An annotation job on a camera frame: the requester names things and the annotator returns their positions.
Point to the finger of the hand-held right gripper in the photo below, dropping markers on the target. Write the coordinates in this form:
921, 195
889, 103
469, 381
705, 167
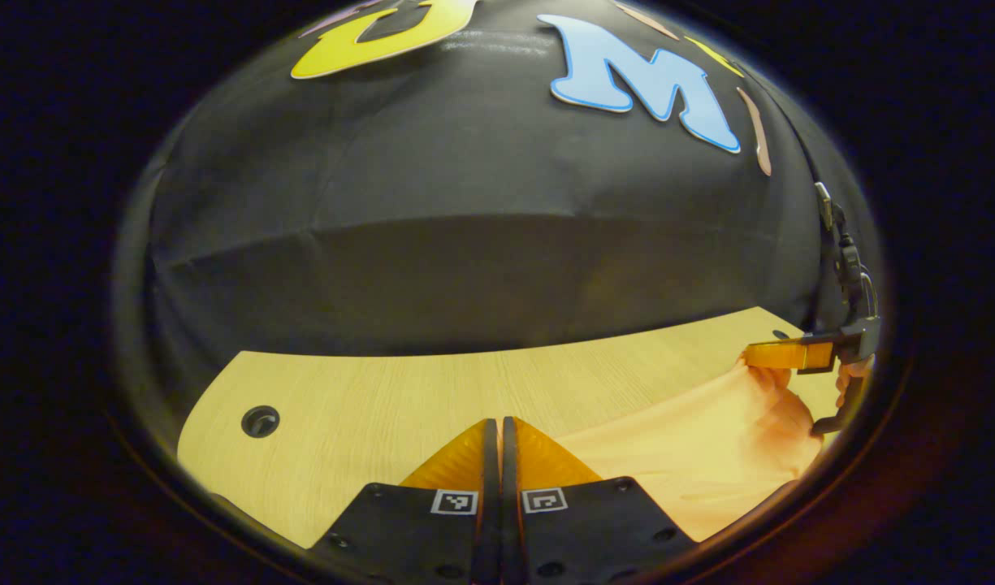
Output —
781, 355

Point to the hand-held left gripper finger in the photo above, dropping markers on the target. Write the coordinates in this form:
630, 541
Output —
491, 471
508, 471

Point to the orange T-shirt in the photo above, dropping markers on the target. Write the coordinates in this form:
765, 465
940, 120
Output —
692, 455

